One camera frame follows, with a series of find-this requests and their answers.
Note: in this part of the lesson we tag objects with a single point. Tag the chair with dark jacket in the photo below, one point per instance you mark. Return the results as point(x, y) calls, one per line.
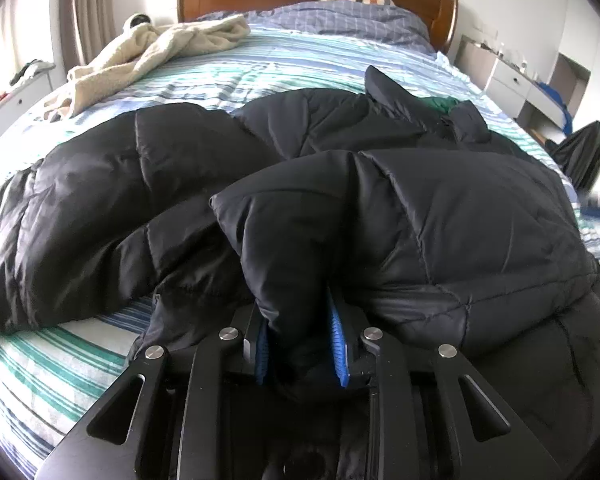
point(578, 156)

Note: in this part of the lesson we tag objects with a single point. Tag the brown curtain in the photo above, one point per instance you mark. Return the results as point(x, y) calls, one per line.
point(85, 28)

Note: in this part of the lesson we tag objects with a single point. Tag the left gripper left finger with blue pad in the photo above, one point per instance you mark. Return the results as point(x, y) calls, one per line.
point(191, 415)

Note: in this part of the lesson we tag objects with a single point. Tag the black puffer jacket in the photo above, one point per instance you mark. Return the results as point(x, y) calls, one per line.
point(438, 228)

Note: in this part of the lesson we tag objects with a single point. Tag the striped blue green bedspread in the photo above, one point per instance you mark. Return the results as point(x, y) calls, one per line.
point(49, 379)

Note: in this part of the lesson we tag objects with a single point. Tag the blue cloth on desk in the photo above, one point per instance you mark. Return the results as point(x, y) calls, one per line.
point(560, 102)

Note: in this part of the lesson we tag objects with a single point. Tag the cream fleece garment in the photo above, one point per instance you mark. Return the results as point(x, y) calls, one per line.
point(134, 54)

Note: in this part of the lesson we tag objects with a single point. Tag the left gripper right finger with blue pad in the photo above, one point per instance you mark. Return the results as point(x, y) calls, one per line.
point(428, 414)

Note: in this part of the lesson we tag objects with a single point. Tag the white desk with drawers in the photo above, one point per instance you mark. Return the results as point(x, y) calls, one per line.
point(515, 93)

